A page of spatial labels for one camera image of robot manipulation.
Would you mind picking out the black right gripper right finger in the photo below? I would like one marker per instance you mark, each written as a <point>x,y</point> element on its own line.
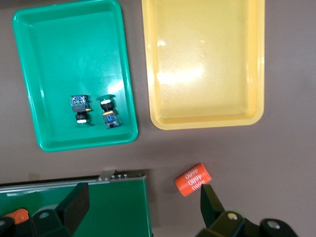
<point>212,209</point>

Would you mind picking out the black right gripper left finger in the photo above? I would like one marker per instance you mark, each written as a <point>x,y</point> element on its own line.
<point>71,209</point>

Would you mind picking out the orange cylinder with white print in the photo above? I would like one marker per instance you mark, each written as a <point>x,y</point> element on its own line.
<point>18,214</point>
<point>191,179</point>

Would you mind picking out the green push button switch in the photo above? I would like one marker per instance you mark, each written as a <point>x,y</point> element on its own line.
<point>109,112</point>
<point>80,109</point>

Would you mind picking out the green conveyor belt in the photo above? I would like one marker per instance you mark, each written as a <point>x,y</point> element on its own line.
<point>118,209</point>

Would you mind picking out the green plastic tray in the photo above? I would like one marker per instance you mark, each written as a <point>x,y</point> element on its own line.
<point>74,61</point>

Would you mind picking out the yellow plastic tray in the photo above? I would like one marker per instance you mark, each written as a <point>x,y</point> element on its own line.
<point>205,61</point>

